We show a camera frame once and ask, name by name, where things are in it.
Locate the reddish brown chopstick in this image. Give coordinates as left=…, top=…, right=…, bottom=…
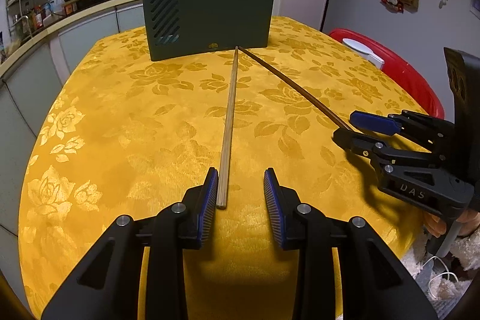
left=238, top=46, right=352, bottom=131

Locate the light bamboo chopstick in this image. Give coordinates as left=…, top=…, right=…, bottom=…
left=216, top=47, right=239, bottom=210

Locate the red plastic chair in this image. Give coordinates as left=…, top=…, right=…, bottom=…
left=329, top=28, right=445, bottom=119

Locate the yellow floral tablecloth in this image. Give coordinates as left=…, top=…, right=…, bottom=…
left=19, top=17, right=422, bottom=319

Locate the dark green utensil holder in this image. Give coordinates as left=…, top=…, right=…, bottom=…
left=142, top=0, right=273, bottom=62

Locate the metal spice rack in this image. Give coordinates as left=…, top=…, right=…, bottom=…
left=6, top=0, right=49, bottom=41

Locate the white charging cable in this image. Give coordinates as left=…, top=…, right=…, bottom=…
left=421, top=254, right=461, bottom=300

